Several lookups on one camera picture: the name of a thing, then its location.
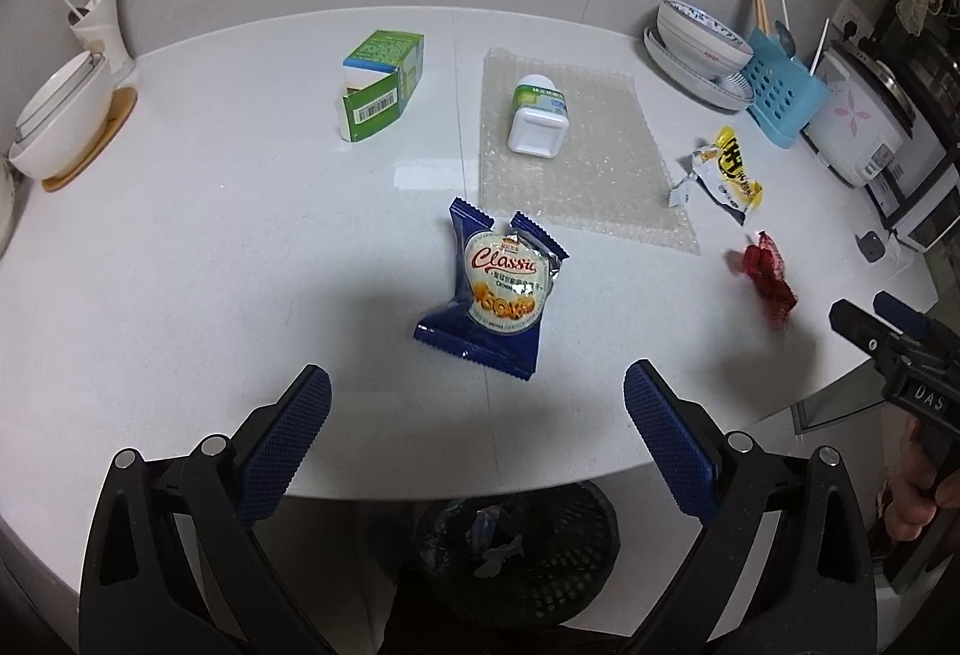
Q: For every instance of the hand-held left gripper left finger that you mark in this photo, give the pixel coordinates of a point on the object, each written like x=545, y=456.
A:
x=289, y=445

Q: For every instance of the white patterned cup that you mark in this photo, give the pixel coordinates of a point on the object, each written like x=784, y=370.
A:
x=105, y=29

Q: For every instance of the white floral rice cooker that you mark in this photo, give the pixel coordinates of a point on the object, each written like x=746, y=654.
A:
x=862, y=115

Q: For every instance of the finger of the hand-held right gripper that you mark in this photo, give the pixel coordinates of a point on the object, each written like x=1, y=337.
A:
x=862, y=329
x=904, y=317

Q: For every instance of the blue cookie packet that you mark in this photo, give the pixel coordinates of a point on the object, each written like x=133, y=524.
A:
x=499, y=295

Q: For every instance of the floral ceramic bowl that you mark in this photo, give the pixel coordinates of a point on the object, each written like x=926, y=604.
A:
x=705, y=21

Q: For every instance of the white red-banded bowl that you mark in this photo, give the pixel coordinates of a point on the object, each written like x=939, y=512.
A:
x=697, y=51

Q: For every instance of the red mesh net bag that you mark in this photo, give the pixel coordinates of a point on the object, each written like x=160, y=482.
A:
x=765, y=272

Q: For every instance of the blue striped plate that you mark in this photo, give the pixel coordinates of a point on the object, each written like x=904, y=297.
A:
x=724, y=89

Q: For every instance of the torn white wrapper strip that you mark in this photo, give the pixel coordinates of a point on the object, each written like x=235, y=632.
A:
x=682, y=190

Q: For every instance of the small dark grey device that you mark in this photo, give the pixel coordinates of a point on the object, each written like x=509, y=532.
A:
x=871, y=246

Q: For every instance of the person's right hand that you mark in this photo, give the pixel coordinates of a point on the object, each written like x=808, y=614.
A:
x=907, y=505

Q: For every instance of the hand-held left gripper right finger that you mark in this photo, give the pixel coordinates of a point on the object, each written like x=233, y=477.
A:
x=667, y=445

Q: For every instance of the white toaster oven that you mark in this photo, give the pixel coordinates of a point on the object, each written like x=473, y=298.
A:
x=926, y=205

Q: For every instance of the round wooden coaster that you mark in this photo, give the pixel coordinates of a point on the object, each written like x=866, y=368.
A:
x=105, y=130

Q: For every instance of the white dark-rimmed bowl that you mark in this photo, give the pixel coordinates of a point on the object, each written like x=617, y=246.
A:
x=60, y=89
x=67, y=130

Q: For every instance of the green carton box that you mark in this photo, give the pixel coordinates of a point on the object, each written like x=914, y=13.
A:
x=379, y=85

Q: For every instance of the white blue-rimmed plate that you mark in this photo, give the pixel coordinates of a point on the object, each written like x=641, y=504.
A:
x=675, y=78

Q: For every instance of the white tissue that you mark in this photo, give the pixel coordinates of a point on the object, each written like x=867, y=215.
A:
x=499, y=554

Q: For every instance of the blue plastic cutlery holder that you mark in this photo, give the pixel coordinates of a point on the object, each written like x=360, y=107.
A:
x=784, y=93

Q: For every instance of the long white straw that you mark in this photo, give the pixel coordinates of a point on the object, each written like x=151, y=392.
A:
x=820, y=42

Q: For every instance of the bubble wrap sheet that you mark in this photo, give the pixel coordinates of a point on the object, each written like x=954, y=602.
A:
x=607, y=175

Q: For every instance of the white wall socket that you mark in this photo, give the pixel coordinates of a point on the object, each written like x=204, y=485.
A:
x=851, y=14

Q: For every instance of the white green-label pill bottle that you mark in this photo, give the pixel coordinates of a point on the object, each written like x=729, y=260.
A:
x=536, y=119

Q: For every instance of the dark appliance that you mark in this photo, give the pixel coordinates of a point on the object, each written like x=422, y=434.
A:
x=930, y=63

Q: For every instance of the black mesh trash bin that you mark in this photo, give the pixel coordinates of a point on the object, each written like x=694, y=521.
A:
x=555, y=550

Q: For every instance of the yellow snack wrapper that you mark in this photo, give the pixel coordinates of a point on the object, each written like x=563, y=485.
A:
x=731, y=175

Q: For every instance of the metal spoon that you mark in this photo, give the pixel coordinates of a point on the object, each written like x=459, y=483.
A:
x=784, y=36

